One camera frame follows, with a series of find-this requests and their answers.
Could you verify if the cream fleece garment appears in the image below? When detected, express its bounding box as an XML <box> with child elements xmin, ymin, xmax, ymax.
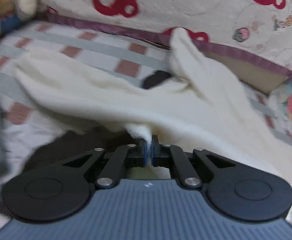
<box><xmin>15</xmin><ymin>28</ymin><xmax>292</xmax><ymax>184</ymax></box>

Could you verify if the checkered bed sheet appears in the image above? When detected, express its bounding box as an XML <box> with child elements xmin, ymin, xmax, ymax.
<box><xmin>0</xmin><ymin>21</ymin><xmax>292</xmax><ymax>233</ymax></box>

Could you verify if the bear print quilt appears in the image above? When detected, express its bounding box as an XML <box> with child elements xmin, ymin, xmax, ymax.
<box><xmin>39</xmin><ymin>0</ymin><xmax>292</xmax><ymax>92</ymax></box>

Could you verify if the black garment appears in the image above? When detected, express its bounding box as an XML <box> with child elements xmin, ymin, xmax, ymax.
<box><xmin>142</xmin><ymin>70</ymin><xmax>172</xmax><ymax>89</ymax></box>

